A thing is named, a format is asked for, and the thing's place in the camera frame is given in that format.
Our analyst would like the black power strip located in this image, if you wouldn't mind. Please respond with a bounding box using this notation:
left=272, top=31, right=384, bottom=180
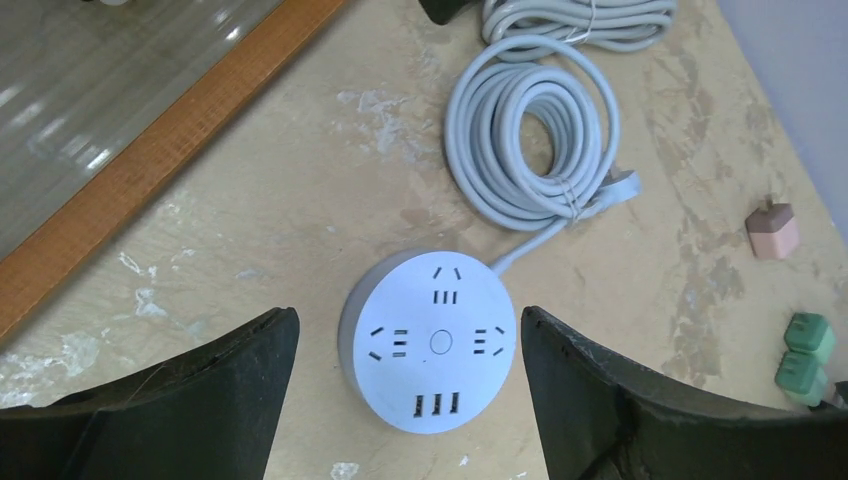
left=419, top=0, right=477, bottom=26

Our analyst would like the grey cable bundle left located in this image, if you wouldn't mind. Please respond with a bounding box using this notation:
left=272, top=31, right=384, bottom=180
left=480, top=0, right=678, bottom=64

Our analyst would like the pink usb charger plug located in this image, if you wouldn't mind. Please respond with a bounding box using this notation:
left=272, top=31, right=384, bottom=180
left=745, top=196, right=801, bottom=260

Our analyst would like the blue coiled cable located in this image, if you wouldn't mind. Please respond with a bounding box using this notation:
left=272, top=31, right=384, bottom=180
left=443, top=34, right=644, bottom=278

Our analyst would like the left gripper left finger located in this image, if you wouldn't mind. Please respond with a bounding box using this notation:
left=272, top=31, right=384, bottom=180
left=1, top=308, right=300, bottom=479

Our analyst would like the green charger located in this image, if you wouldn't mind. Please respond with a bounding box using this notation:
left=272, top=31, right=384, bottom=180
left=775, top=350, right=828, bottom=407

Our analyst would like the orange wooden rack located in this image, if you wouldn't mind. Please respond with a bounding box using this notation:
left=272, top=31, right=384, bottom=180
left=1, top=1, right=342, bottom=339

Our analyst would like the round blue power socket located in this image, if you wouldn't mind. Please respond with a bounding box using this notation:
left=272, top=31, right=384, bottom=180
left=337, top=249, right=517, bottom=435

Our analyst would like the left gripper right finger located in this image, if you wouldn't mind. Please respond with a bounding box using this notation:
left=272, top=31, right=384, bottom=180
left=521, top=306, right=847, bottom=479

